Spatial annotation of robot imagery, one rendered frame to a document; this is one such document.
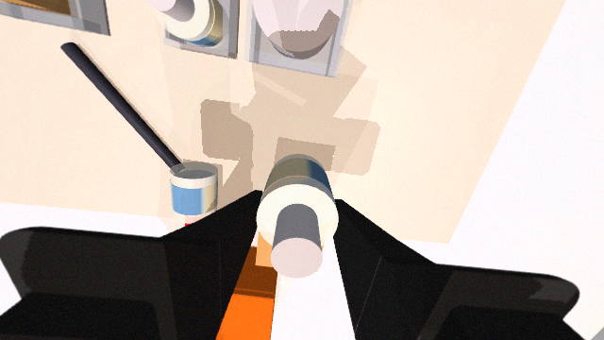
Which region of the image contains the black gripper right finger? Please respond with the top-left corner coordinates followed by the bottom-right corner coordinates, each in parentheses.
top-left (333, 198), bottom-right (580, 340)

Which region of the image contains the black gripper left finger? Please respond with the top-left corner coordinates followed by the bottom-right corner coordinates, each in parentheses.
top-left (0, 190), bottom-right (262, 340)

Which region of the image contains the dark grey rod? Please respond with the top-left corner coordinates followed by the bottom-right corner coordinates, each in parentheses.
top-left (60, 42), bottom-right (181, 169)

